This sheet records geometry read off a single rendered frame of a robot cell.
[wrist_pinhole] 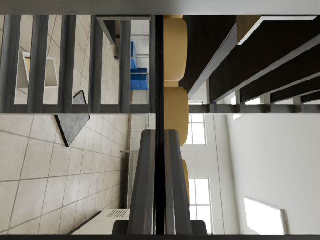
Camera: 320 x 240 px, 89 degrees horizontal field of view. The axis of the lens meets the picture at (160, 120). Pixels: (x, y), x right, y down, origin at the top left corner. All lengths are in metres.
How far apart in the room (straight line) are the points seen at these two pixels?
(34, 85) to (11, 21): 0.23
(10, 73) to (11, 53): 0.07
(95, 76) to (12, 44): 0.29
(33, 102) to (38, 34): 0.22
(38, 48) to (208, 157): 4.71
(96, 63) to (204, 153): 4.60
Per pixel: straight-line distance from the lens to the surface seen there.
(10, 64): 0.73
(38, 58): 0.68
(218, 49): 0.19
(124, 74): 0.55
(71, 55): 0.63
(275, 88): 0.42
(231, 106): 0.56
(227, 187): 5.17
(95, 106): 0.55
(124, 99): 0.52
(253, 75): 0.31
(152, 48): 0.57
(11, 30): 0.77
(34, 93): 0.65
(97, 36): 0.62
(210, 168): 5.01
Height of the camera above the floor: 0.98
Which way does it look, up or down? level
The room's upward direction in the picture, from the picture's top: 90 degrees clockwise
